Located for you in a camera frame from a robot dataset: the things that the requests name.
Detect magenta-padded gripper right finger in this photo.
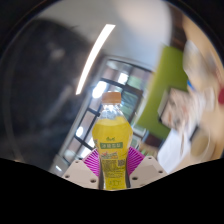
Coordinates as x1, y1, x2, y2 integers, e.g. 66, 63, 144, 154
127, 146, 168, 189

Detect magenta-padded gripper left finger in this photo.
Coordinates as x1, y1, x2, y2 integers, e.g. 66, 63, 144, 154
62, 148, 101, 190

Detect yellow drink bottle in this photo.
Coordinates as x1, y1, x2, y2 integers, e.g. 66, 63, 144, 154
91, 91, 134, 191

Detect white paper sheets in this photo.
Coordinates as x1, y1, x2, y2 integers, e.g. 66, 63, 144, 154
156, 128, 192, 174

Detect green upholstered bench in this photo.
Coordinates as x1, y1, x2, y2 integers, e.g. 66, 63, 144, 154
136, 44, 189, 141

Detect long curved ceiling light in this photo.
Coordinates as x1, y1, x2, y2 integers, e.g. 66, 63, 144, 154
75, 23, 117, 96

